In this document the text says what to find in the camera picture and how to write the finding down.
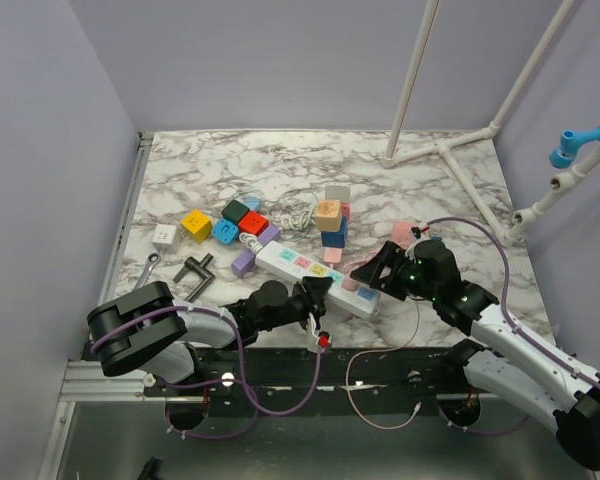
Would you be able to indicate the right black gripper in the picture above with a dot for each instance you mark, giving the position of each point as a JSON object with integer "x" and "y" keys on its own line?
{"x": 394, "y": 257}

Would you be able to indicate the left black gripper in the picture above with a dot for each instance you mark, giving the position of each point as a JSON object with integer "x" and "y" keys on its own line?
{"x": 317, "y": 288}

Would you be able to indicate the pink round plug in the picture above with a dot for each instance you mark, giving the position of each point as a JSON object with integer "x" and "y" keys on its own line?
{"x": 349, "y": 284}

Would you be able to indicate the pink cube socket adapter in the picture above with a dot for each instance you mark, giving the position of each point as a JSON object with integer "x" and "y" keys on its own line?
{"x": 401, "y": 234}

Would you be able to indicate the white power strip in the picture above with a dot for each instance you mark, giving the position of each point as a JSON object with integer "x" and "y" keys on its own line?
{"x": 293, "y": 266}

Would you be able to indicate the red cube socket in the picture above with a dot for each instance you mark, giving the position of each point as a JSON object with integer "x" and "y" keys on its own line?
{"x": 253, "y": 223}

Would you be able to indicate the yellow cube socket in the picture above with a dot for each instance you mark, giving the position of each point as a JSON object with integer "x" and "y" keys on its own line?
{"x": 197, "y": 225}

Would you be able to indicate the white tiger cube adapter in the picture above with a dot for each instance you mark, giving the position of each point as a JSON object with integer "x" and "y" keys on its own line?
{"x": 166, "y": 238}

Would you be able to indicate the dark green cube socket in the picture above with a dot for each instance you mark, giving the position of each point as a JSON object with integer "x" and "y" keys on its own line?
{"x": 235, "y": 211}

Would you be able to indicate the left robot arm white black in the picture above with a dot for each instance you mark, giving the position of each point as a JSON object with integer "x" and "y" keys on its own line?
{"x": 152, "y": 330}

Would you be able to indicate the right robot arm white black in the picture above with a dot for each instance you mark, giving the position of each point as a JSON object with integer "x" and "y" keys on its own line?
{"x": 512, "y": 361}

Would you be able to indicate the dark blue cube socket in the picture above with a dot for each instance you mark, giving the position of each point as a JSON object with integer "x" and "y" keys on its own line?
{"x": 336, "y": 239}

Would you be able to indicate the pink flat adapter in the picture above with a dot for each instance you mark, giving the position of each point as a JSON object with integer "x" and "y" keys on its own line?
{"x": 332, "y": 255}

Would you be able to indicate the beige cube adapter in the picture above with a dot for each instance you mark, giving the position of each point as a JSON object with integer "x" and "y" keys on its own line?
{"x": 328, "y": 215}

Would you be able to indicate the purple usb power strip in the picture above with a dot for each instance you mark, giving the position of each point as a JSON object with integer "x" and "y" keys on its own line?
{"x": 253, "y": 244}

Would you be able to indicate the light blue usb charger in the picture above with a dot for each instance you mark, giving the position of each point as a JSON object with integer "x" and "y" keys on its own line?
{"x": 253, "y": 203}

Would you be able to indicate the blue pipe fitting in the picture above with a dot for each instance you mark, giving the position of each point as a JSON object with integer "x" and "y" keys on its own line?
{"x": 565, "y": 153}

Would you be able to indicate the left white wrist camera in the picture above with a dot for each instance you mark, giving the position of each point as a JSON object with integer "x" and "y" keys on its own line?
{"x": 317, "y": 335}

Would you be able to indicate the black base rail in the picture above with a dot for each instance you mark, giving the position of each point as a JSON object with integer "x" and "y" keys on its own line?
{"x": 378, "y": 383}

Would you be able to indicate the dark metal t-handle key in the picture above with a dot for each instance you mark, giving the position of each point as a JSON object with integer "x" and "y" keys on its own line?
{"x": 199, "y": 268}

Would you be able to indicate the ratchet wrench green handle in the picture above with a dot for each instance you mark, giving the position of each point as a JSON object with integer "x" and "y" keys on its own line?
{"x": 152, "y": 261}

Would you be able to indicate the aluminium extrusion rail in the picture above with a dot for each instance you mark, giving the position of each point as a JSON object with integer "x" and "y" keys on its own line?
{"x": 85, "y": 382}

